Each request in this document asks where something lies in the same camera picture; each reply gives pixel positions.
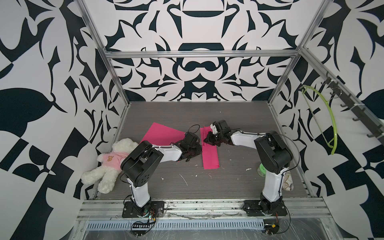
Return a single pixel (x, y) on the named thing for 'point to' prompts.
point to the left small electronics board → (142, 226)
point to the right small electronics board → (271, 226)
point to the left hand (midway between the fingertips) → (201, 147)
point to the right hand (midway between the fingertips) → (202, 138)
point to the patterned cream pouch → (287, 184)
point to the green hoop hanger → (334, 140)
